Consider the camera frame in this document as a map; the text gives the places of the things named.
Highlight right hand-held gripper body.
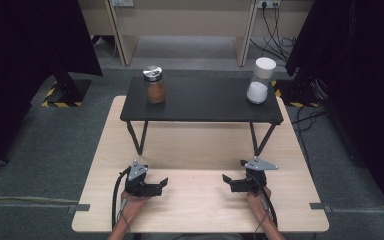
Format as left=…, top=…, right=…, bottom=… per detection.
left=239, top=156, right=279, bottom=195

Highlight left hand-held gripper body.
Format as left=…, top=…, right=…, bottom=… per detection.
left=124, top=160, right=163, bottom=198

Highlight black metal shelf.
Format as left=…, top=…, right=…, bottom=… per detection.
left=119, top=76, right=285, bottom=157

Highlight white powder jar white lid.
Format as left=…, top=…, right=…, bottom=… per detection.
left=245, top=56, right=278, bottom=105

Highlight brown spice jar silver lid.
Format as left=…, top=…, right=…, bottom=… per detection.
left=142, top=65, right=167, bottom=105

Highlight person's left hand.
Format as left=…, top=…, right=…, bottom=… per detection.
left=120, top=190, right=152, bottom=224

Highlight person's right hand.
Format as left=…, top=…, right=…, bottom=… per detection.
left=246, top=185, right=273, bottom=222

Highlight person's grey clothing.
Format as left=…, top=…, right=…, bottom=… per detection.
left=139, top=232, right=245, bottom=240

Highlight grey tape strip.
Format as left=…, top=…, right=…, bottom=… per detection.
left=67, top=203, right=91, bottom=215
left=309, top=202, right=333, bottom=213

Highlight black stand base hazard tape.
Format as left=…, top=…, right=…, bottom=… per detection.
left=270, top=77, right=328, bottom=109
left=41, top=71, right=93, bottom=109

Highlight dark curtain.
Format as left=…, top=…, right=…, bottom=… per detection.
left=0, top=0, right=104, bottom=176
left=284, top=0, right=384, bottom=222

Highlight beige wooden desk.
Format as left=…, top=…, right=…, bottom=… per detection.
left=78, top=0, right=315, bottom=67

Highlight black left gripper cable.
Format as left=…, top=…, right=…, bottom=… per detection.
left=111, top=165, right=132, bottom=230

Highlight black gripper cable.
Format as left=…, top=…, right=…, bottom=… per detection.
left=261, top=187, right=279, bottom=228
left=111, top=165, right=132, bottom=230

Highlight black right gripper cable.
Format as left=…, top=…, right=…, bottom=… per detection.
left=261, top=187, right=279, bottom=228

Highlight black floor cable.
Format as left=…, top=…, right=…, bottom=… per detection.
left=291, top=104, right=328, bottom=169

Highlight bundle of black cables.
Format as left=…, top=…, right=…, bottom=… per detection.
left=249, top=5, right=298, bottom=67

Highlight white wall socket with plugs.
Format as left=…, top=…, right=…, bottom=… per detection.
left=256, top=0, right=282, bottom=10

